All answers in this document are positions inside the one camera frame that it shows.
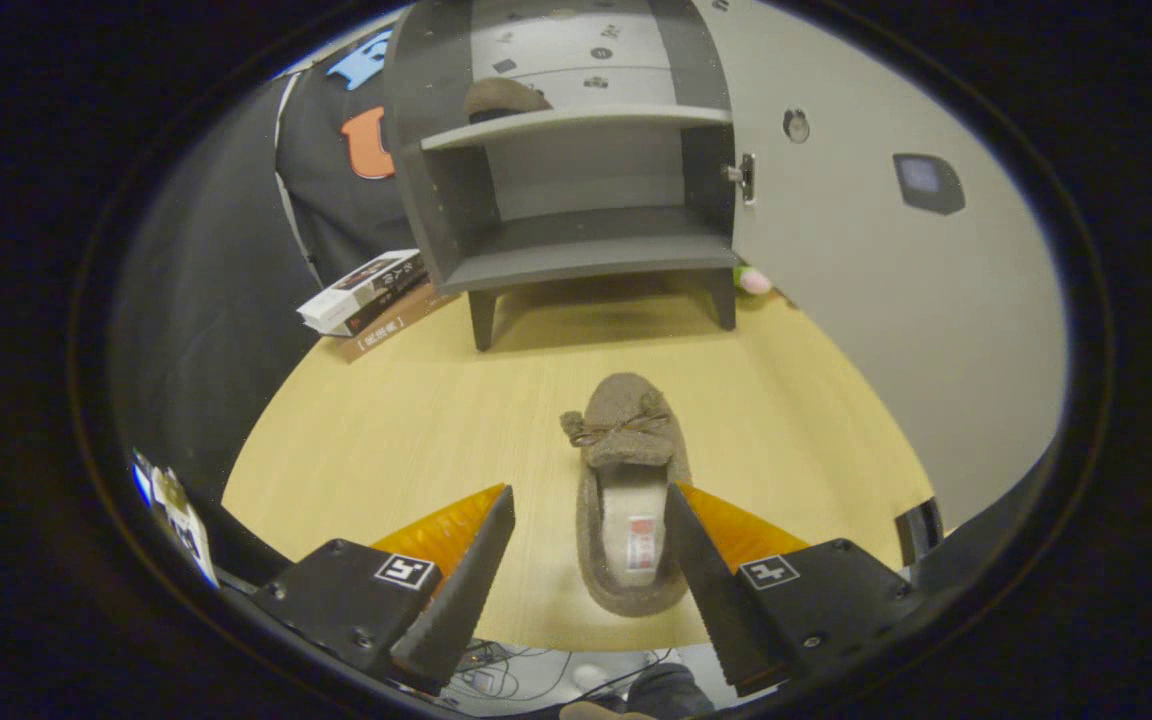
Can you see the pink and green plush toy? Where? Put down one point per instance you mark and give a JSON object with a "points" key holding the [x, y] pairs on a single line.
{"points": [[754, 282]]}

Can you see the person's dark clothing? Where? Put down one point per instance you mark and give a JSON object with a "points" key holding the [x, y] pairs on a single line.
{"points": [[671, 692]]}

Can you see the beige shoe cabinet door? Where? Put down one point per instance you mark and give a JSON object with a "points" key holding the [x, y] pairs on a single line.
{"points": [[886, 330]]}

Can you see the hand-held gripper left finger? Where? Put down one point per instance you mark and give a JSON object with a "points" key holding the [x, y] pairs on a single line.
{"points": [[466, 590]]}

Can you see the brown fluffy slipper shoe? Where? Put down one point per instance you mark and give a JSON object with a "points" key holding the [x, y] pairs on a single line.
{"points": [[626, 420], [506, 98]]}

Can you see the brown book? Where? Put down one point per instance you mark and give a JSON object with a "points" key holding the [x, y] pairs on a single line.
{"points": [[396, 328]]}

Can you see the black book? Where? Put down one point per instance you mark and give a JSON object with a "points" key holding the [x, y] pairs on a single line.
{"points": [[391, 300]]}

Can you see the grey shoe cabinet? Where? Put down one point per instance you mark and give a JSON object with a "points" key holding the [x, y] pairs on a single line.
{"points": [[576, 260]]}

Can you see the colourful printed object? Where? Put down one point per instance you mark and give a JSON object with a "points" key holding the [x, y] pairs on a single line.
{"points": [[181, 520]]}

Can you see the metal cabinet door hinge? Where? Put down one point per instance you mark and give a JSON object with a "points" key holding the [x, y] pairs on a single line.
{"points": [[746, 178]]}

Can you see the small black box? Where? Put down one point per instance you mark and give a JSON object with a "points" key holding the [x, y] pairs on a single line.
{"points": [[921, 530]]}

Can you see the black backdrop cloth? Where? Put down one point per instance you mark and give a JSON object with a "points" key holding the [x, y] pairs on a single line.
{"points": [[226, 300]]}

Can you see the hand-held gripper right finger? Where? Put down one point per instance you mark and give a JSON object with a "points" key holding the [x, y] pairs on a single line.
{"points": [[716, 590]]}

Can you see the white book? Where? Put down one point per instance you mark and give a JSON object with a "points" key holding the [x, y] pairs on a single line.
{"points": [[356, 290]]}

